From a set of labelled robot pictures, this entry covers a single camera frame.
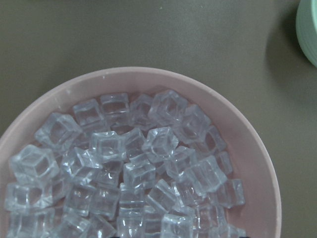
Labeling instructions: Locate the pink bowl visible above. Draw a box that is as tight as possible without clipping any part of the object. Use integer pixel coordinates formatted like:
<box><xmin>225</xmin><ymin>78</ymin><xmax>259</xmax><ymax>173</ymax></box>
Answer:
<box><xmin>0</xmin><ymin>67</ymin><xmax>282</xmax><ymax>238</ymax></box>

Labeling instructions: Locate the green bowl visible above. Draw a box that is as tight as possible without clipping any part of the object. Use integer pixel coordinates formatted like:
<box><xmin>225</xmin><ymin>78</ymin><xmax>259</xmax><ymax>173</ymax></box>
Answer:
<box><xmin>296</xmin><ymin>0</ymin><xmax>317</xmax><ymax>67</ymax></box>

